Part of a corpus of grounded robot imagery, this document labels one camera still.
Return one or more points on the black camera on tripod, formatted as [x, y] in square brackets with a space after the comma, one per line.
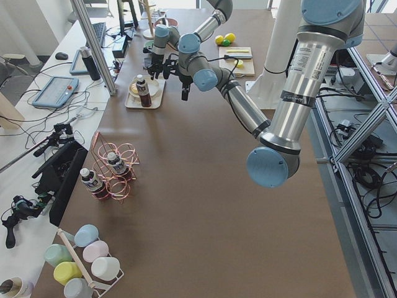
[62, 134]

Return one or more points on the white round plate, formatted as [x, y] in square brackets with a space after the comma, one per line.
[153, 86]

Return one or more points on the grey cup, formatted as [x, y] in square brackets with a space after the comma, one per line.
[77, 288]

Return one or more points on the pink bowl with ice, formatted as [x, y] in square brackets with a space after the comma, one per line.
[165, 22]

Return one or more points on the yellow cup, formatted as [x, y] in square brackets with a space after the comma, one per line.
[66, 271]

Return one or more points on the copper wire bottle rack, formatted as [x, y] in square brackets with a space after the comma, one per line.
[119, 188]

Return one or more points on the white cup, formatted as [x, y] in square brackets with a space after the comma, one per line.
[105, 268]

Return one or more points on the grey folded cloth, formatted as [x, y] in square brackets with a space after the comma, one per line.
[147, 63]

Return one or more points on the yellow plastic knife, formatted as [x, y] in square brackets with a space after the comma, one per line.
[238, 50]

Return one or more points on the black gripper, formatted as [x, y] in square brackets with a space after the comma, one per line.
[185, 81]
[157, 59]

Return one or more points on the paper cup corner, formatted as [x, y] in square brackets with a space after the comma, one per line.
[16, 288]

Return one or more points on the dark bottle in rack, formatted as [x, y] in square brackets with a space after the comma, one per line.
[118, 166]
[94, 184]

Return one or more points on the light blue cup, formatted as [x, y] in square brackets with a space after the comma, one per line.
[86, 235]

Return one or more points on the black thermos bottle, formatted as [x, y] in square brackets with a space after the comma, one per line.
[89, 63]

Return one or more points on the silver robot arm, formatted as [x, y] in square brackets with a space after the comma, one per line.
[192, 28]
[306, 34]

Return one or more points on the yellow glazed donut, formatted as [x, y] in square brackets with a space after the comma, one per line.
[133, 89]

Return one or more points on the half lemon slice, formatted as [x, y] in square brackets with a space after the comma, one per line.
[238, 63]

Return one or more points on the green lime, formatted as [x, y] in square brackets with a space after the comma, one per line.
[226, 43]

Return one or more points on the blue teach pendant tablet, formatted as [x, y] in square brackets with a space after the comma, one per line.
[56, 92]

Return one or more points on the pink cup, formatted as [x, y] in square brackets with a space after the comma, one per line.
[95, 250]

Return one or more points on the aluminium frame post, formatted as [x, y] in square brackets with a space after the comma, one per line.
[85, 23]

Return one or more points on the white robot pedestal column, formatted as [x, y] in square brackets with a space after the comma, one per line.
[267, 88]

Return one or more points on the yellow lemon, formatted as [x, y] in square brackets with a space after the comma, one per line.
[219, 39]
[230, 37]

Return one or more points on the black computer mouse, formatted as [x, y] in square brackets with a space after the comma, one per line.
[61, 56]

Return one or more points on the black keyboard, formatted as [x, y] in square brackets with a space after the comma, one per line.
[100, 32]

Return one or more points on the brown drink bottle on tray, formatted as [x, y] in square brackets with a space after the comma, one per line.
[143, 91]

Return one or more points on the mint green cup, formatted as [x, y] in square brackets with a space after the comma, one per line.
[56, 254]

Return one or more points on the wooden cutting board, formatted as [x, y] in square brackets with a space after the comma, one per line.
[248, 67]

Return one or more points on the mint green bowl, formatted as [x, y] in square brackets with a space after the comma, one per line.
[149, 45]

